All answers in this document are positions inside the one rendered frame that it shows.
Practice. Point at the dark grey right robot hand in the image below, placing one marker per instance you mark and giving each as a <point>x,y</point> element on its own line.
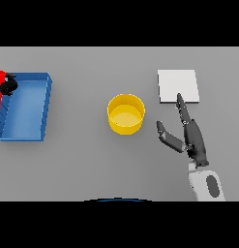
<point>195,139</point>

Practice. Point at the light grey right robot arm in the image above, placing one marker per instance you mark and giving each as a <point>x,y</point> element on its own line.
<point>205,186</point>

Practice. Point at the pale square scale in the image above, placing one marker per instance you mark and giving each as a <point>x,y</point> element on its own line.
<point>177,85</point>

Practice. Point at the yellow bowl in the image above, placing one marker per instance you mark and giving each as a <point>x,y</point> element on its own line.
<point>125,115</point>

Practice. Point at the blue tray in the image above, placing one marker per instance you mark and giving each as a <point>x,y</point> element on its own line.
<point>23,108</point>

